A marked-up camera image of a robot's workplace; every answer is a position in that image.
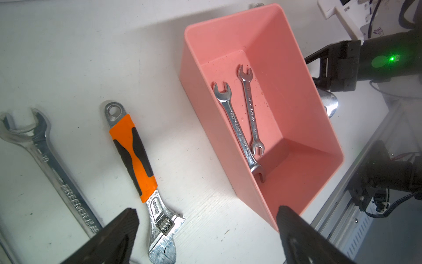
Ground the aluminium mounting rail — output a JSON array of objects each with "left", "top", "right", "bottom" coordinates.
[{"left": 312, "top": 101, "right": 422, "bottom": 264}]

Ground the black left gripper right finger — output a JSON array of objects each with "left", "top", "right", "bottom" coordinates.
[{"left": 276, "top": 206, "right": 353, "bottom": 264}]

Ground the orange handled adjustable wrench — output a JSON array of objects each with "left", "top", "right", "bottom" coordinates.
[{"left": 104, "top": 101, "right": 185, "bottom": 264}]

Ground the pink plastic storage box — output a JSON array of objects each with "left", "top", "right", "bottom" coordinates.
[{"left": 180, "top": 3, "right": 344, "bottom": 228}]

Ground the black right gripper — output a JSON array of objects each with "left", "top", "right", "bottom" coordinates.
[{"left": 304, "top": 40, "right": 362, "bottom": 92}]

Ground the small double open wrench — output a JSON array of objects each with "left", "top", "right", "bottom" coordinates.
[{"left": 237, "top": 64, "right": 265, "bottom": 156}]

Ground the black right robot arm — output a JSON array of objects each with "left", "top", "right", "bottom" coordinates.
[{"left": 305, "top": 1, "right": 422, "bottom": 92}]

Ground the silver open end wrench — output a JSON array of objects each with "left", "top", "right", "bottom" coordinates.
[{"left": 212, "top": 82, "right": 266, "bottom": 183}]

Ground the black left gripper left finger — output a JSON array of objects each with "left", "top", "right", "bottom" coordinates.
[{"left": 63, "top": 208, "right": 139, "bottom": 264}]

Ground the silver combination wrench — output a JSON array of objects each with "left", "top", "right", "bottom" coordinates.
[{"left": 1, "top": 108, "right": 103, "bottom": 238}]

